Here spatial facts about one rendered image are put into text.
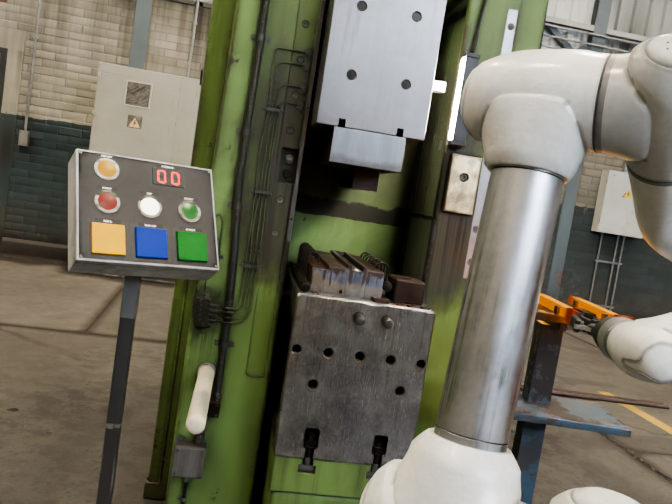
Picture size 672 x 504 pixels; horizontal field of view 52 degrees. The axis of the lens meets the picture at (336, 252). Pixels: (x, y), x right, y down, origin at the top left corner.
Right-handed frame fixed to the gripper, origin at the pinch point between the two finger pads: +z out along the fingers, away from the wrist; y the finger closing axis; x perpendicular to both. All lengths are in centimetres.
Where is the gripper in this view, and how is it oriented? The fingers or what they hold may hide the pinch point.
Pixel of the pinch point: (582, 319)
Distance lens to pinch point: 171.9
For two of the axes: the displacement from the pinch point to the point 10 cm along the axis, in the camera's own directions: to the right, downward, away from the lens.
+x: 1.5, -9.8, -0.9
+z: 0.0, -0.9, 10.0
